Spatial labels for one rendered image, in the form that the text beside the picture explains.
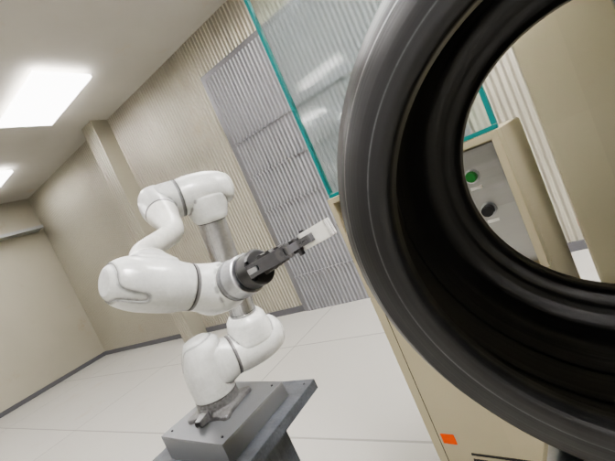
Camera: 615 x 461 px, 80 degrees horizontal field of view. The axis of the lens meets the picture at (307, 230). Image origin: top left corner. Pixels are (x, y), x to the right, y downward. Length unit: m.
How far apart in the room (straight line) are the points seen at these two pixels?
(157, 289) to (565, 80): 0.77
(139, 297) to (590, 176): 0.80
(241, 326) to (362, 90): 1.13
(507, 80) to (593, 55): 2.88
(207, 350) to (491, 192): 1.04
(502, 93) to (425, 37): 3.24
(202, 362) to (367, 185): 1.10
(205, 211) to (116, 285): 0.62
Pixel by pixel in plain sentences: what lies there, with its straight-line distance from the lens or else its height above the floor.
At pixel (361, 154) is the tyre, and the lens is 0.40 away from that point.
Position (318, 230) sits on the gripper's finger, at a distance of 0.60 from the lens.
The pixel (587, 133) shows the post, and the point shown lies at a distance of 0.74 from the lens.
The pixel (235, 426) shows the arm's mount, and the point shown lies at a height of 0.72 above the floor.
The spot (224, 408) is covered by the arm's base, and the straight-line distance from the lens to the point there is 1.46.
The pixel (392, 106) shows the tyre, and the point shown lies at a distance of 0.38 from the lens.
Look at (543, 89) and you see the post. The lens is 0.74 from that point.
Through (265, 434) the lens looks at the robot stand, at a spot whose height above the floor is 0.65.
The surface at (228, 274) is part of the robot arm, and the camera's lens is 0.75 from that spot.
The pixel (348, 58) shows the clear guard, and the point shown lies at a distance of 1.19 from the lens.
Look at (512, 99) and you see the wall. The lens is 3.60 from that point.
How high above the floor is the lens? 1.30
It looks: 4 degrees down
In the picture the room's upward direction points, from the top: 24 degrees counter-clockwise
